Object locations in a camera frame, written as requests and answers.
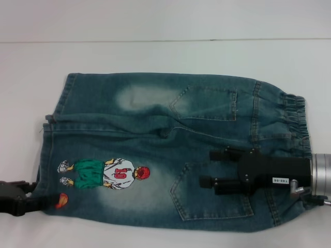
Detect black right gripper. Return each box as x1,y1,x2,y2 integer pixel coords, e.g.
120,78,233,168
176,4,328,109
199,147,311,196

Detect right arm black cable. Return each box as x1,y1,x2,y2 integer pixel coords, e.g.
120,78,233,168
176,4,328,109
289,179,331,208

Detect blue denim shorts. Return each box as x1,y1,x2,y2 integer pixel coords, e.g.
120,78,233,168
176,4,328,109
36,72,311,228

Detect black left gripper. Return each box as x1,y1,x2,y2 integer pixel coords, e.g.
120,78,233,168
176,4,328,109
0,180,61,216

